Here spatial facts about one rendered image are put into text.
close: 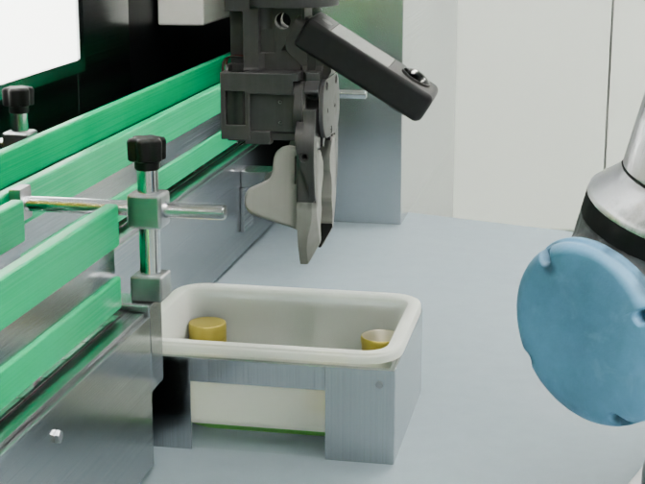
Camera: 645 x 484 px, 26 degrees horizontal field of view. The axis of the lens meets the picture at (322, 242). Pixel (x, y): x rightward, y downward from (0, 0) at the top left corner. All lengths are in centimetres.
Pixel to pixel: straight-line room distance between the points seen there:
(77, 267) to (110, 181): 36
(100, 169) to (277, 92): 26
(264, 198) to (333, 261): 62
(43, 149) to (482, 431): 49
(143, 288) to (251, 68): 19
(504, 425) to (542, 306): 36
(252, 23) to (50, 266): 28
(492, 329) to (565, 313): 62
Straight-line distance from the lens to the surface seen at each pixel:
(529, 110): 463
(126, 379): 102
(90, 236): 99
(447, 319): 148
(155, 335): 108
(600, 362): 83
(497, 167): 467
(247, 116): 108
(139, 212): 105
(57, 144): 138
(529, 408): 124
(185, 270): 149
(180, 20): 204
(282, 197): 109
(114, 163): 131
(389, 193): 189
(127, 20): 193
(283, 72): 108
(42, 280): 91
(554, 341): 85
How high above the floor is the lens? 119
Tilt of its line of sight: 14 degrees down
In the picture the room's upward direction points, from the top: straight up
